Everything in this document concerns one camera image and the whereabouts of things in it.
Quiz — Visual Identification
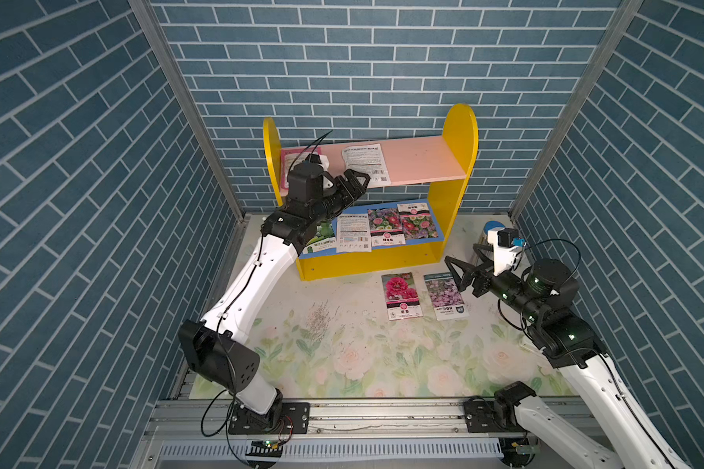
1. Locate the green gourd seed packet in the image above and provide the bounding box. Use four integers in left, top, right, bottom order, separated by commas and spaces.
303, 221, 336, 254

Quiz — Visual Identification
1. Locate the pink back seed packet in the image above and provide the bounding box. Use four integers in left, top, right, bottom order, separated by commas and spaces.
280, 149, 322, 193

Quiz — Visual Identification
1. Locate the mixed aster flower seed packet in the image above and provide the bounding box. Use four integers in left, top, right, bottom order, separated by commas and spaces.
397, 202, 439, 242

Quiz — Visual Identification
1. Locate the clear pencil tube blue lid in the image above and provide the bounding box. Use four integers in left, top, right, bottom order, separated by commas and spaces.
483, 220, 506, 236

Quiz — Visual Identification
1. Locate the white text packet lower shelf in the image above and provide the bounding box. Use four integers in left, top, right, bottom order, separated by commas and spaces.
336, 214, 372, 253

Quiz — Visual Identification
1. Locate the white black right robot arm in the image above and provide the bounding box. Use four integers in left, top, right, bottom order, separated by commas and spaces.
445, 256, 688, 468

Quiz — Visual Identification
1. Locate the aluminium corner post left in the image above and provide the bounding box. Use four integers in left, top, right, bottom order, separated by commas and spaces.
129, 0, 244, 224

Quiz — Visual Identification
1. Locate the white text back seed packet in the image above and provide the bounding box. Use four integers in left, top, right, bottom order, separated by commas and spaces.
341, 144, 391, 189

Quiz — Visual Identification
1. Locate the pink aster seed packet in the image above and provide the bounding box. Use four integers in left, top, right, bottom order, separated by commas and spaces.
368, 208, 406, 247

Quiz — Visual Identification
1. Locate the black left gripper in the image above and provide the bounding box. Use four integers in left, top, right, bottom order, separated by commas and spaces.
305, 169, 368, 225

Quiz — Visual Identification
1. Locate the aluminium corner post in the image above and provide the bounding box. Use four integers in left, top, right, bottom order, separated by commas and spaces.
129, 0, 244, 224
508, 0, 643, 223

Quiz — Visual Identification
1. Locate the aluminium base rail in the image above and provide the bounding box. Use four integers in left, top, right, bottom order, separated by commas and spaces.
128, 397, 617, 467

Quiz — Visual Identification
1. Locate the pink hollyhock seed packet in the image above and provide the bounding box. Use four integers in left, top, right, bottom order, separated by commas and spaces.
381, 273, 424, 320

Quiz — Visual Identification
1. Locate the aluminium corner post right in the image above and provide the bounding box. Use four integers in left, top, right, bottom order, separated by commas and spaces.
508, 0, 643, 223

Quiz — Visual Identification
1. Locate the yellow wooden shelf unit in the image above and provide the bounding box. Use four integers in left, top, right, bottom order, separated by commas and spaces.
296, 104, 479, 281

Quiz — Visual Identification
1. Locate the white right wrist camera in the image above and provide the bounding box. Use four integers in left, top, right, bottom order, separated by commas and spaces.
487, 227, 526, 277

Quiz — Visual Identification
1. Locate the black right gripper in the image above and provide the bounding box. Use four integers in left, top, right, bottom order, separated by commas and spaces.
445, 244, 540, 326

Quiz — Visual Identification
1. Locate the purple flower seed packet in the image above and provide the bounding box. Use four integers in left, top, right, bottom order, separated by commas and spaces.
424, 273, 469, 322

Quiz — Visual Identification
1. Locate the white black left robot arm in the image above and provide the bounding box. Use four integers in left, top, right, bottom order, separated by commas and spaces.
178, 161, 371, 431

